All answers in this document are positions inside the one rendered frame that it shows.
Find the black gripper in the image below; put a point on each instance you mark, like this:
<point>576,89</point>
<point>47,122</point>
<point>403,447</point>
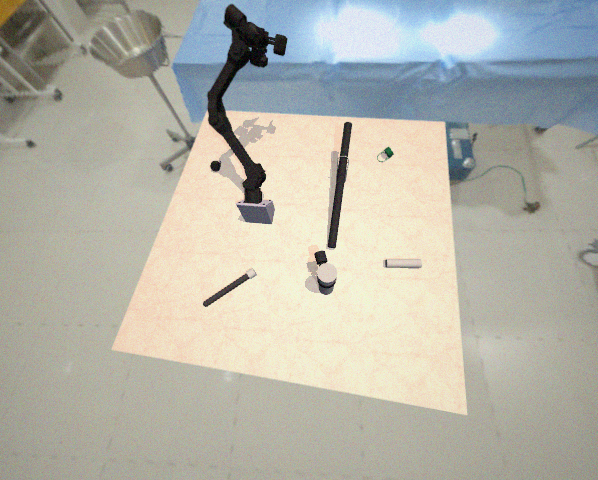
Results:
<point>279,44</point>

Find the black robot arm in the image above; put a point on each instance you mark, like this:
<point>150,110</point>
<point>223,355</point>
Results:
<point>238,56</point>

